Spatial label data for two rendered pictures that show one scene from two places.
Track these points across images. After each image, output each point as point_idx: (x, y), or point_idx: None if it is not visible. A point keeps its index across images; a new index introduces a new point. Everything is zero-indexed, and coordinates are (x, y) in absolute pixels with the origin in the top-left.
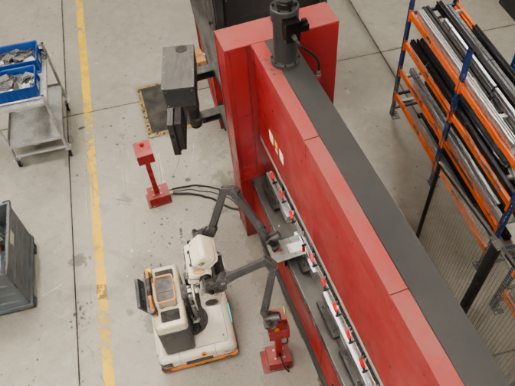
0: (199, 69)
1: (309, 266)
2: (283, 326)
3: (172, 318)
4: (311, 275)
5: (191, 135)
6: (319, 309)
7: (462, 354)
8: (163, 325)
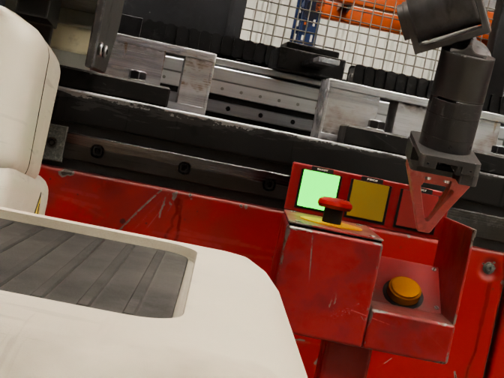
0: None
1: (177, 46)
2: (396, 259)
3: (125, 266)
4: (190, 106)
5: None
6: (385, 133)
7: None
8: (263, 335)
